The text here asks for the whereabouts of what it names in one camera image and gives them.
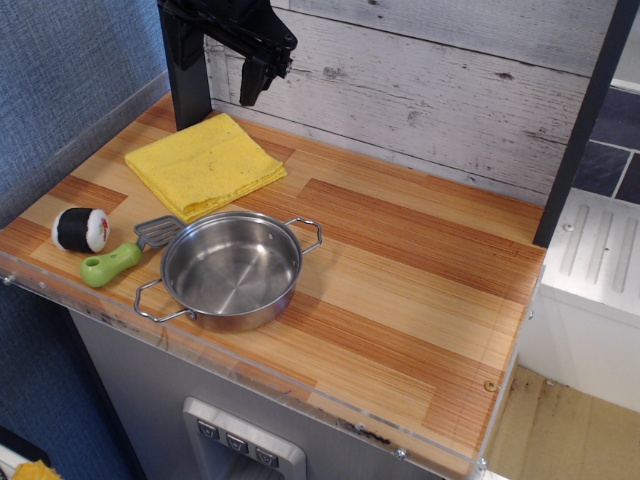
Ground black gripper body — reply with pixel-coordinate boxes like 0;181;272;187
158;1;297;76

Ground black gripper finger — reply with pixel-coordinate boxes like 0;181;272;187
240;56;278;106

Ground stainless steel pot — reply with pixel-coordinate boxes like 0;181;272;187
134;211;323;333

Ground yellow folded towel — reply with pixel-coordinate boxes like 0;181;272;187
125;114;287;223

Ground plush sushi roll toy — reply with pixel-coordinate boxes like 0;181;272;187
51;207;111;253

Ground silver dispenser button panel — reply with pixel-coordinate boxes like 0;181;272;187
182;397;307;479

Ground white grooved appliance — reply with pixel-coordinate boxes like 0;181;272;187
519;189;639;410

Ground yellow black object corner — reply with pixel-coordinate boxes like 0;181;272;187
1;445;62;480

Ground dark left shelf post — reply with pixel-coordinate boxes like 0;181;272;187
157;1;212;131

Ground dark shelf post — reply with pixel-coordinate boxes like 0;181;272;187
533;0;639;248
157;1;212;131

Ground green handled toy spatula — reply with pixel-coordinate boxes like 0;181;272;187
79;215;186;288

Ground dark right shelf post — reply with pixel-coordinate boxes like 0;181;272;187
533;0;639;248

